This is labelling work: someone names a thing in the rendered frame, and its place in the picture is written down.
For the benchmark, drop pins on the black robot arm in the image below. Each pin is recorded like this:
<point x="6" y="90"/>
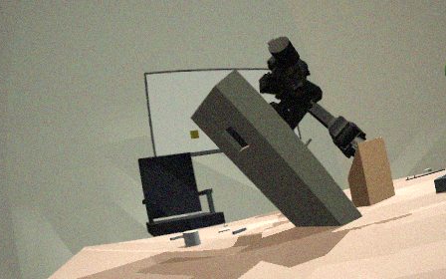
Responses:
<point x="346" y="135"/>

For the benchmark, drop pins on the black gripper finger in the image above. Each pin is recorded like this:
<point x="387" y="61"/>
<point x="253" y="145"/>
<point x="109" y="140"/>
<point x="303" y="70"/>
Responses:
<point x="298" y="108"/>
<point x="283" y="116"/>

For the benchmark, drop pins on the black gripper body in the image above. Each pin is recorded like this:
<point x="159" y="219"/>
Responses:
<point x="300" y="87"/>

